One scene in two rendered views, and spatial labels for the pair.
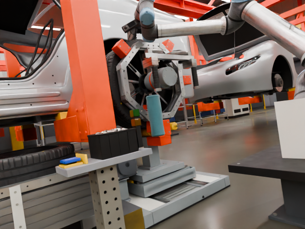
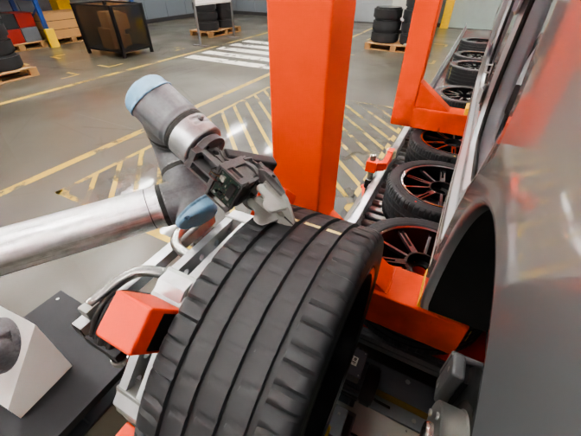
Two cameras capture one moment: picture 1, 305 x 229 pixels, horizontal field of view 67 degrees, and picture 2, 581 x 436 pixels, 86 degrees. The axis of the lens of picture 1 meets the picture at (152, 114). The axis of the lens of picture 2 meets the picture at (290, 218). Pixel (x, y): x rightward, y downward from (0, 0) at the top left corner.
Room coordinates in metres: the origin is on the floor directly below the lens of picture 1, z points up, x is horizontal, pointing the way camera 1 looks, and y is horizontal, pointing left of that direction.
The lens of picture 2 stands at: (2.10, -0.09, 1.54)
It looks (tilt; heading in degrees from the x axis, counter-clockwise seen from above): 39 degrees down; 155
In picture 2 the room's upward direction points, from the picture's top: straight up
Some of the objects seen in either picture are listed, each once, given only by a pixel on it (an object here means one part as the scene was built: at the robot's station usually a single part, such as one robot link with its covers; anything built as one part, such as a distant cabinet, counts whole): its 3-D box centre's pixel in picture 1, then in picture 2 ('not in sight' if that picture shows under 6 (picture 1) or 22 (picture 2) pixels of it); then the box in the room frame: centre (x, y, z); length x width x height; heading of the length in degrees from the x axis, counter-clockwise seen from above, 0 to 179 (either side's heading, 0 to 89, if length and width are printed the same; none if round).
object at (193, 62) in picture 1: (189, 63); not in sight; (1.57, -0.30, 0.93); 0.09 x 0.05 x 0.05; 38
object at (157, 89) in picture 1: (155, 78); not in sight; (1.34, -0.05, 0.83); 0.04 x 0.04 x 0.16
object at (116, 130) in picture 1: (113, 141); not in sight; (1.13, 0.21, 0.51); 0.20 x 0.14 x 0.13; 127
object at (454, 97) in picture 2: not in sight; (462, 105); (-0.23, 3.04, 0.39); 0.66 x 0.66 x 0.24
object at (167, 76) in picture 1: (159, 79); not in sight; (1.57, -0.09, 0.85); 0.21 x 0.14 x 0.14; 38
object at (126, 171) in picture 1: (113, 171); (341, 379); (1.66, 0.34, 0.26); 0.42 x 0.18 x 0.35; 38
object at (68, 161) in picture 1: (70, 161); not in sight; (1.00, 0.38, 0.47); 0.07 x 0.07 x 0.02; 38
